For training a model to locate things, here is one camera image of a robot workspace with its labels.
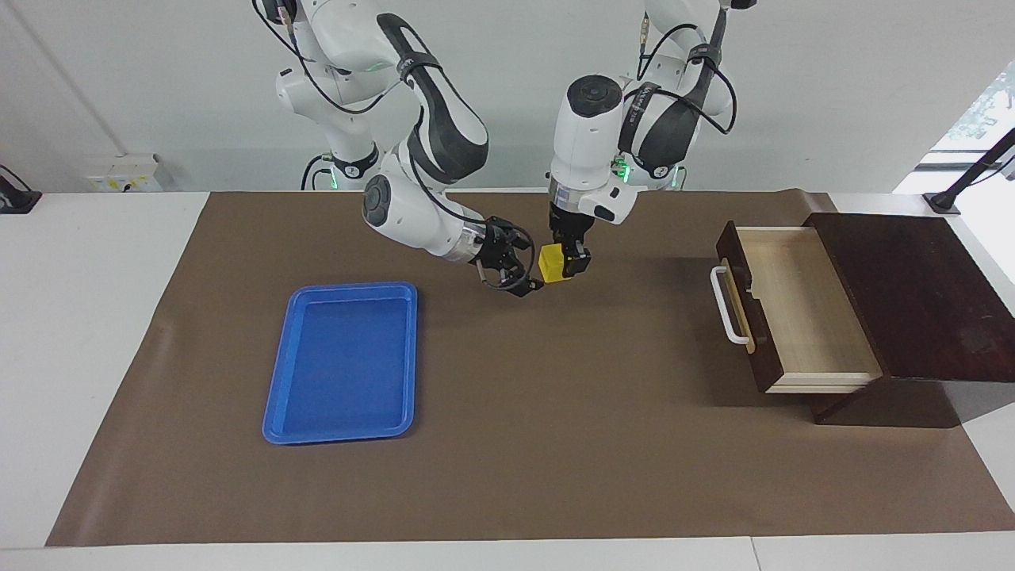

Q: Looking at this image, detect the black right base cable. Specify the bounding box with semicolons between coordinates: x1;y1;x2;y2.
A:
300;153;332;192

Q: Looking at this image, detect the black angled stand pole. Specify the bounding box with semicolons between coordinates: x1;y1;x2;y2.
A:
923;127;1015;217

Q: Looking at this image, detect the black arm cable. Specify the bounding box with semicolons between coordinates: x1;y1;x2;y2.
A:
636;0;740;137
252;0;534;293

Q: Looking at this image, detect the brown table mat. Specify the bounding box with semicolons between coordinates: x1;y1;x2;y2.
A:
45;189;1015;548

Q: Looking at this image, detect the dark wooden drawer cabinet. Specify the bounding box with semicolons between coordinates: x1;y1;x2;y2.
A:
802;212;1015;429

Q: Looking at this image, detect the white wall socket box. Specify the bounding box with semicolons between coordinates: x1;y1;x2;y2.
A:
85;153;172;194

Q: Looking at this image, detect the wooden drawer with white handle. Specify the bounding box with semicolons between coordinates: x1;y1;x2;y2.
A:
710;224;885;395

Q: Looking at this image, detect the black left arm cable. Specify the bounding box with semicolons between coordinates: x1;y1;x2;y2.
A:
636;0;740;137

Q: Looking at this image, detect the blue plastic tray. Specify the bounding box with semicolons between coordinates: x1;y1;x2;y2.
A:
262;282;419;445

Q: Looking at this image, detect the yellow cube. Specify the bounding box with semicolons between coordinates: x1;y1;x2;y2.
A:
538;243;569;285

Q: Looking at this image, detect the black flat stand base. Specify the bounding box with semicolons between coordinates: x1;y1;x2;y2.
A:
0;164;43;216

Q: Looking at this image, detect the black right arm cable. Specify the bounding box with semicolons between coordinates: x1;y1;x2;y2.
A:
252;0;534;293

